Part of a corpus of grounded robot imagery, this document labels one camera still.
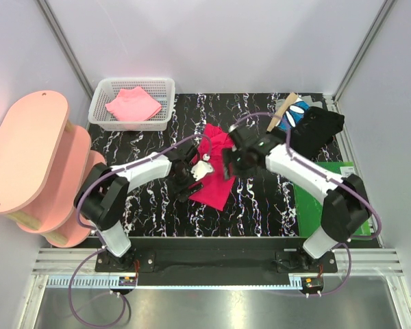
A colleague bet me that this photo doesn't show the green cutting mat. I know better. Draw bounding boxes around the green cutting mat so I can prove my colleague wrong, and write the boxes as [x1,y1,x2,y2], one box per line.
[294,162,356,238]

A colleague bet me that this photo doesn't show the purple cable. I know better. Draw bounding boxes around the purple cable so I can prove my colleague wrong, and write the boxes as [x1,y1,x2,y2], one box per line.
[66,134,213,326]
[232,112,383,297]

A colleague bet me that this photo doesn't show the tan folded t-shirt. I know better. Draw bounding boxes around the tan folded t-shirt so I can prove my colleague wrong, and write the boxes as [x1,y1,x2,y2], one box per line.
[266,93,299,132]

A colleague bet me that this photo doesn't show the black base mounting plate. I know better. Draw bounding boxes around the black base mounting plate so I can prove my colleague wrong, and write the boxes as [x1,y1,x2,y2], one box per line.
[95,237,338,289]

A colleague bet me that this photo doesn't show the pink three-tier wooden shelf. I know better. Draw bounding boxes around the pink three-tier wooden shelf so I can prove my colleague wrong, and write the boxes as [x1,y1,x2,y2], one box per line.
[0,90,105,248]

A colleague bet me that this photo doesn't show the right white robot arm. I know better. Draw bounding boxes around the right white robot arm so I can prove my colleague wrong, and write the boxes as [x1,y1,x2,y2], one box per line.
[223,125,371,272]

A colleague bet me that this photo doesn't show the blue white graphic t-shirt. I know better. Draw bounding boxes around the blue white graphic t-shirt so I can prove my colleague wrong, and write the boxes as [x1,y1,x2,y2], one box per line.
[277,100,310,131]

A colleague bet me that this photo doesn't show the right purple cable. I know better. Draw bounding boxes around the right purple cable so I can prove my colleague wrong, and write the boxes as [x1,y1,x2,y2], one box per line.
[232,112,383,297]

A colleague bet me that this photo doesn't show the white slotted cable duct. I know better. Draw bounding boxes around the white slotted cable duct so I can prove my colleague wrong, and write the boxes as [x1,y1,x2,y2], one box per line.
[47,275,137,289]

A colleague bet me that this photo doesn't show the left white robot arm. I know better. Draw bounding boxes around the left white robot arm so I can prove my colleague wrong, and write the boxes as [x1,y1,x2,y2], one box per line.
[73,146,214,271]

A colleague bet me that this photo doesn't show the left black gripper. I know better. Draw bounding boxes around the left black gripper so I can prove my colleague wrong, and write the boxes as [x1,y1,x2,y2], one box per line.
[169,164,203,202]

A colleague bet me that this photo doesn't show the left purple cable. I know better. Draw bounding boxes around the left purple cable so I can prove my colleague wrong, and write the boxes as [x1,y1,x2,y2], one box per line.
[66,134,213,326]

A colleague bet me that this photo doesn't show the black folded t-shirt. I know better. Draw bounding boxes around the black folded t-shirt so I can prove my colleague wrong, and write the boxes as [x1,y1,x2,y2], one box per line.
[271,106,345,159]

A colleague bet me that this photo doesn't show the crimson red t-shirt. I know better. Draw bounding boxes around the crimson red t-shirt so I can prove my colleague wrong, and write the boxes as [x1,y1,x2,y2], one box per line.
[189,123,235,211]

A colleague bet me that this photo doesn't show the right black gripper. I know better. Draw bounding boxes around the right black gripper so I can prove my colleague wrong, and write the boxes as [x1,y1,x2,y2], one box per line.
[221,148,258,182]

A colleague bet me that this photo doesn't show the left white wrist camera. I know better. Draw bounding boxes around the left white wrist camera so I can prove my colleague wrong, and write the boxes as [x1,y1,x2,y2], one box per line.
[190,154,214,182]

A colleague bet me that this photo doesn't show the aluminium rail frame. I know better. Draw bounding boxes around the aluminium rail frame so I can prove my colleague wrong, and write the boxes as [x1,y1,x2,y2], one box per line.
[18,242,411,328]

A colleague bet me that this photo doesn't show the white plastic mesh basket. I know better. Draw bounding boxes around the white plastic mesh basket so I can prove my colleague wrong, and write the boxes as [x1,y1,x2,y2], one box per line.
[88,77,175,132]

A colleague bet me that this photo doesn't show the grey folded t-shirt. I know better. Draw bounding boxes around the grey folded t-shirt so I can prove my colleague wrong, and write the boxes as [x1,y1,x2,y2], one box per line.
[275,95,323,109]

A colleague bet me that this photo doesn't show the light pink folded t-shirt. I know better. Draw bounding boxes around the light pink folded t-shirt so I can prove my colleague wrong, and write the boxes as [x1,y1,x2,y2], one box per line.
[105,86,162,121]

